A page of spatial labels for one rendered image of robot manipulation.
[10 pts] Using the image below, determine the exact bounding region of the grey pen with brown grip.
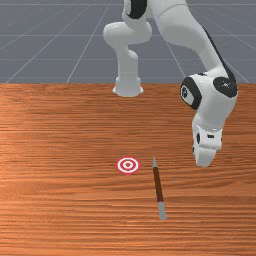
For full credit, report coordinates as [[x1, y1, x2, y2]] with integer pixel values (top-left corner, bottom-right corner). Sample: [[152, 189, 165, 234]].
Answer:
[[151, 155, 168, 222]]

